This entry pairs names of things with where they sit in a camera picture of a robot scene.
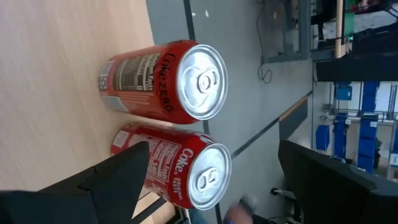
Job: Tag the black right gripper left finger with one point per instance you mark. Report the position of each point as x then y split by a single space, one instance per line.
118 186

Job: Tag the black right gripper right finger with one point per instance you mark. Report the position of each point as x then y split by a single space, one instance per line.
326 193

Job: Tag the red Coca-Cola original can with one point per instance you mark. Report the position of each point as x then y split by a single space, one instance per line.
180 168

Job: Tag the red Coke Zero can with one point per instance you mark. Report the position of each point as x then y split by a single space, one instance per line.
149 81

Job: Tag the black chair base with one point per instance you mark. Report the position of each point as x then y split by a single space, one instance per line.
280 192

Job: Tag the rack with blue bins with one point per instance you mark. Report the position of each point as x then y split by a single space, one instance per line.
368 140

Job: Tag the person's hand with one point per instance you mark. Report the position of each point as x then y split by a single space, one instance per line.
239 214

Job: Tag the black background desk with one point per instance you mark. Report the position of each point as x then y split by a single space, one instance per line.
357 68

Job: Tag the wooden pole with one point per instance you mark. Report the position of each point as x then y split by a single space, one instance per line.
339 28

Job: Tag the wooden shelf with black frame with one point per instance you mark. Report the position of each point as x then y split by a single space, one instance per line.
62 77

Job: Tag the grey metal desk frame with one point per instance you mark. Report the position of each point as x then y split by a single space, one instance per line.
303 31

